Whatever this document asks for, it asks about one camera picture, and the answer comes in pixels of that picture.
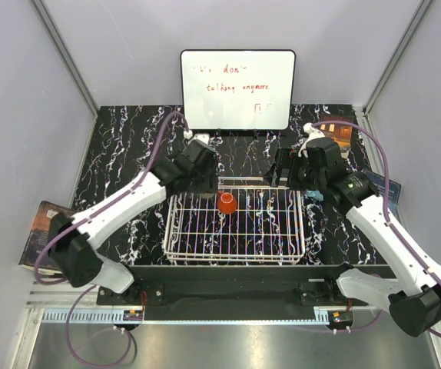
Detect dark orange window book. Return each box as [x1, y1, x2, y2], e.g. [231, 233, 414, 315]
[319, 113, 353, 159]

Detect white whiteboard with red writing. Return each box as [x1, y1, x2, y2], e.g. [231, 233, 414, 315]
[180, 49, 296, 131]

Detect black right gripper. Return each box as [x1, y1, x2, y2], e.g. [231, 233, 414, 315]
[263, 147, 325, 191]

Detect blue paperback book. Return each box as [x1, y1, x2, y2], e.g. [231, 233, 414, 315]
[362, 168, 402, 216]

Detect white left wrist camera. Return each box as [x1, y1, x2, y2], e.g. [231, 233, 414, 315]
[184, 130, 210, 145]

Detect white wire dish rack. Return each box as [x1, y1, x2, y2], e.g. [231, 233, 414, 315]
[163, 177, 306, 265]

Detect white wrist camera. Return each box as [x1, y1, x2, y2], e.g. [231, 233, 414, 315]
[184, 130, 210, 145]
[297, 123, 325, 158]

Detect dark sunset paperback book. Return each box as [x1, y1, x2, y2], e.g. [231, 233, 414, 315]
[18, 201, 75, 270]

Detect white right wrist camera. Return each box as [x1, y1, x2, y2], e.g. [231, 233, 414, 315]
[297, 123, 325, 158]

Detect red orange mug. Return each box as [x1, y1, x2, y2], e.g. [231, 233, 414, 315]
[217, 191, 237, 215]

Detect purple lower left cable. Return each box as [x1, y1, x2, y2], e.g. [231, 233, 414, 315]
[65, 286, 138, 368]

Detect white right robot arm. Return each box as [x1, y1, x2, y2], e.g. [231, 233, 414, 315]
[264, 136, 441, 337]

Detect white slotted cable duct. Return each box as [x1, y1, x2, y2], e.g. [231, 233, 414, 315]
[41, 308, 144, 324]

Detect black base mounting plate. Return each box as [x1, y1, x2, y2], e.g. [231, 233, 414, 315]
[97, 265, 354, 324]

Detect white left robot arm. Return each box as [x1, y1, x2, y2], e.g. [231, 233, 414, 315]
[48, 134, 218, 304]

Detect light blue mug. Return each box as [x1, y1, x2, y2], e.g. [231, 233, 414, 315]
[306, 190, 324, 201]

